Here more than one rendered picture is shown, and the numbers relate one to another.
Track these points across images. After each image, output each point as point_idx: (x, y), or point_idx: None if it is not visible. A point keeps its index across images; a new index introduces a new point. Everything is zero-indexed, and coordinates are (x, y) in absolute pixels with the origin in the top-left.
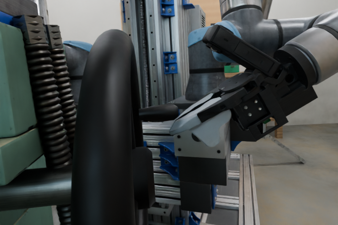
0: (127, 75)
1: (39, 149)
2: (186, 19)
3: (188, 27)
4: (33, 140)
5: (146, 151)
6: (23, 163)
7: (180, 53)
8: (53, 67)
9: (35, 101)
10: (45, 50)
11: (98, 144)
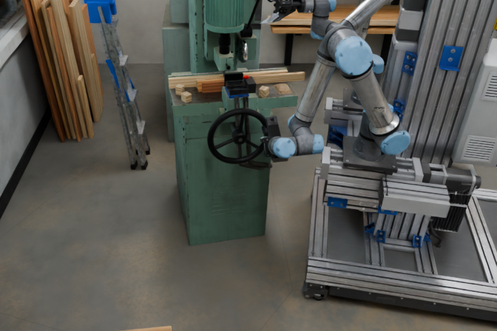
0: (220, 120)
1: (234, 120)
2: (454, 77)
3: (461, 84)
4: (232, 118)
5: (239, 134)
6: (228, 121)
7: (407, 108)
8: (237, 107)
9: None
10: (236, 104)
11: (211, 125)
